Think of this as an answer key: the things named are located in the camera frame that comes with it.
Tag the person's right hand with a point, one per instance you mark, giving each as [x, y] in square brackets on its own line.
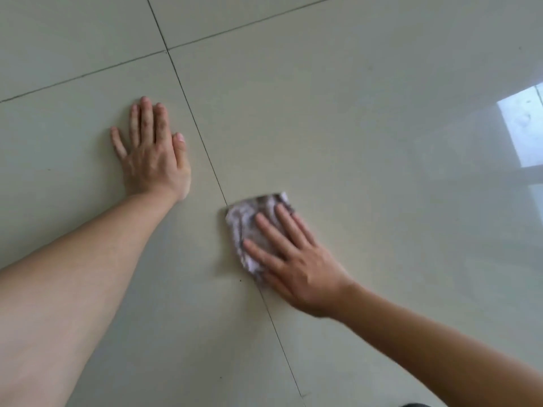
[305, 271]

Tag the person's left hand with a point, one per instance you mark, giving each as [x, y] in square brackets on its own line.
[155, 161]

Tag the grey rag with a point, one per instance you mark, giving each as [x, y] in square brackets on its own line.
[244, 216]

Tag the person's left forearm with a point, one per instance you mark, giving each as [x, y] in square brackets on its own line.
[63, 292]

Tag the person's right forearm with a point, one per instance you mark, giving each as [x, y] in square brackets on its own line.
[441, 360]

